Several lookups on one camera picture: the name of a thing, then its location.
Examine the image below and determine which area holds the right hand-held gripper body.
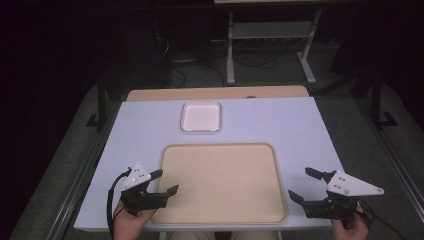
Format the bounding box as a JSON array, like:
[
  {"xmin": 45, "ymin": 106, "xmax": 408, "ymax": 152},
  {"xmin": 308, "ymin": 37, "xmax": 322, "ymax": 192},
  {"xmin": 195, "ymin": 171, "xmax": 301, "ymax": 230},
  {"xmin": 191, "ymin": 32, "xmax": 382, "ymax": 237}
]
[{"xmin": 302, "ymin": 170, "xmax": 385, "ymax": 221}]

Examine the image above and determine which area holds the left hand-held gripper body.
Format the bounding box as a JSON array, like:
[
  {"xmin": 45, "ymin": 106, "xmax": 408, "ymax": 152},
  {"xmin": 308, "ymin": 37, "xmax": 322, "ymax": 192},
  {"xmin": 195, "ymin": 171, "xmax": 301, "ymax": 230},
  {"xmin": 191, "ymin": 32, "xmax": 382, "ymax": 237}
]
[{"xmin": 120, "ymin": 162, "xmax": 168, "ymax": 217}]

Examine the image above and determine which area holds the person's right hand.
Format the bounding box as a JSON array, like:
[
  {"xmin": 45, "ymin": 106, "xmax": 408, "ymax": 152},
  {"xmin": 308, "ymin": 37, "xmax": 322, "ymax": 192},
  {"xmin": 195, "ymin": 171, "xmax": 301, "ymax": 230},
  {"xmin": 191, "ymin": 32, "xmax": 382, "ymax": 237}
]
[{"xmin": 330, "ymin": 205, "xmax": 370, "ymax": 240}]

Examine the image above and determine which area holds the person's left hand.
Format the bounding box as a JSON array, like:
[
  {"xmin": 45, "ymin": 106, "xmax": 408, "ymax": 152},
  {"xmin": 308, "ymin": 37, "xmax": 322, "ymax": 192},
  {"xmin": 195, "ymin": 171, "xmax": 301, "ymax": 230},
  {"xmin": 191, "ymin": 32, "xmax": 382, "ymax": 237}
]
[{"xmin": 112, "ymin": 201, "xmax": 157, "ymax": 240}]

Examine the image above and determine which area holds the large beige plastic tray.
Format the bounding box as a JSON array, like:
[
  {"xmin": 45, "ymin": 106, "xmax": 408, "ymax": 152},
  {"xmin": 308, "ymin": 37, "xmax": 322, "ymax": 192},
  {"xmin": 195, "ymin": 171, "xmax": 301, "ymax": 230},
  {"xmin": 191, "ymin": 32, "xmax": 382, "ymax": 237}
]
[{"xmin": 152, "ymin": 142, "xmax": 289, "ymax": 226}]

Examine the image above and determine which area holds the small white square dish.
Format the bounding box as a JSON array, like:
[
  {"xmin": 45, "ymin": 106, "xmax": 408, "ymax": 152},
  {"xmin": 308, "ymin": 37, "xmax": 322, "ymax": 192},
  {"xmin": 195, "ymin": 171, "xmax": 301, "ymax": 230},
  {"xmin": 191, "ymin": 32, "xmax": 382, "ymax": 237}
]
[{"xmin": 179, "ymin": 100, "xmax": 222, "ymax": 133}]

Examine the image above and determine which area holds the black metal stand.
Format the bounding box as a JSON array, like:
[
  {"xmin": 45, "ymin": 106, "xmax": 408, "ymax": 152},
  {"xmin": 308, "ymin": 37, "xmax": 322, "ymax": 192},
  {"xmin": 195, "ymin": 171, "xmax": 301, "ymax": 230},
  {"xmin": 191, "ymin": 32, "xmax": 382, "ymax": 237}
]
[
  {"xmin": 85, "ymin": 75, "xmax": 108, "ymax": 130},
  {"xmin": 370, "ymin": 69, "xmax": 399, "ymax": 130}
]

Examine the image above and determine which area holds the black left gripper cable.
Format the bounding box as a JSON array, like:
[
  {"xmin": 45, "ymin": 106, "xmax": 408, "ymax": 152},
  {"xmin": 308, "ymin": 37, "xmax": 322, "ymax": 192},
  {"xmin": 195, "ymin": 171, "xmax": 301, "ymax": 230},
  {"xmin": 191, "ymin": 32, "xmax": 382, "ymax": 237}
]
[{"xmin": 106, "ymin": 167, "xmax": 133, "ymax": 238}]

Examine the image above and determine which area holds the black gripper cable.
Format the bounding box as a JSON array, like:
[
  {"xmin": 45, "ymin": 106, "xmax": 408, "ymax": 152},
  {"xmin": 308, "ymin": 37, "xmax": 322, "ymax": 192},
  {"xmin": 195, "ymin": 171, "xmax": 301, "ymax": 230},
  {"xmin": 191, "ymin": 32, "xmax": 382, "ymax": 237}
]
[
  {"xmin": 357, "ymin": 198, "xmax": 403, "ymax": 240},
  {"xmin": 106, "ymin": 167, "xmax": 133, "ymax": 238}
]

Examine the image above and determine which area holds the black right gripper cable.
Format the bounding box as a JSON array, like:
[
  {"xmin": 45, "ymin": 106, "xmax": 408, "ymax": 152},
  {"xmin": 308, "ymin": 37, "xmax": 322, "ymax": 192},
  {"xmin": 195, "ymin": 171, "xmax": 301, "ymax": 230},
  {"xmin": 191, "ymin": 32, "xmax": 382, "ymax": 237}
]
[{"xmin": 357, "ymin": 198, "xmax": 403, "ymax": 240}]

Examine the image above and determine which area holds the grey metal floor rail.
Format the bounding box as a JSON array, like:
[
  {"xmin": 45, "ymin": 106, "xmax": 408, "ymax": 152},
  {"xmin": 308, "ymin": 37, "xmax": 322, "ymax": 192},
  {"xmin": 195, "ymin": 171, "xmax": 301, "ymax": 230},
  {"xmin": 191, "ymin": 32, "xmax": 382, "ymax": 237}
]
[
  {"xmin": 358, "ymin": 99, "xmax": 424, "ymax": 221},
  {"xmin": 44, "ymin": 99, "xmax": 122, "ymax": 240}
]

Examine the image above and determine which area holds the tangle of floor cables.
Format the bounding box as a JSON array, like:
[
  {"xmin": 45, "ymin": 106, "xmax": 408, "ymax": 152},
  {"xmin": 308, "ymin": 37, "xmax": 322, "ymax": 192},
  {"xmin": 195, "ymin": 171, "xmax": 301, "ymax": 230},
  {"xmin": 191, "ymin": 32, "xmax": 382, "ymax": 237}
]
[{"xmin": 153, "ymin": 18, "xmax": 291, "ymax": 88}]

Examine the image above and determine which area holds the white metal desk frame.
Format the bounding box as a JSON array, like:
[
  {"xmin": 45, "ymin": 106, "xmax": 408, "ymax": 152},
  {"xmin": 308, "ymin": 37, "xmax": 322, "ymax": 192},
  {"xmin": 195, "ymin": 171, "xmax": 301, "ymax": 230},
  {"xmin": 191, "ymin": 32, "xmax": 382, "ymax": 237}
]
[{"xmin": 225, "ymin": 9, "xmax": 323, "ymax": 86}]

